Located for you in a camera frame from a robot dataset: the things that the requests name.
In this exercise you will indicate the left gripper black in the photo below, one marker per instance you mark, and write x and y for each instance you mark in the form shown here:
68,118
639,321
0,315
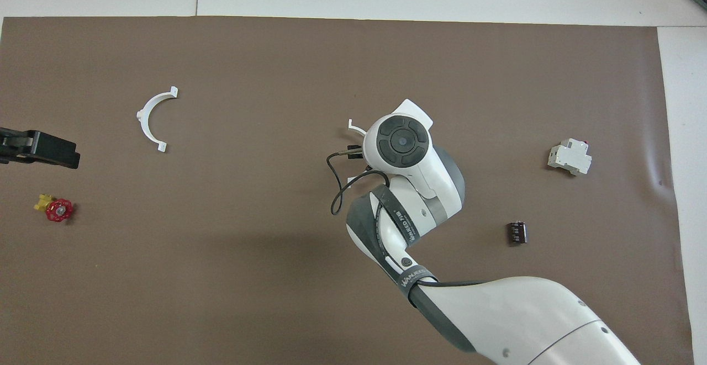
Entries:
23,144

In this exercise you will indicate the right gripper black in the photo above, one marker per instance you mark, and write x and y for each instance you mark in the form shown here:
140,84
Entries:
359,155

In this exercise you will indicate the small black cylindrical capacitor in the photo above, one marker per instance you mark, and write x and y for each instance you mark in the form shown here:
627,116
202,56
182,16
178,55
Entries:
517,232

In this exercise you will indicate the brown paper table mat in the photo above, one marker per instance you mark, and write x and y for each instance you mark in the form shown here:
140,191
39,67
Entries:
221,271

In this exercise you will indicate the white circuit breaker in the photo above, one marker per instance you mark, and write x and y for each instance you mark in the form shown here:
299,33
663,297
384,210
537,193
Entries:
569,158

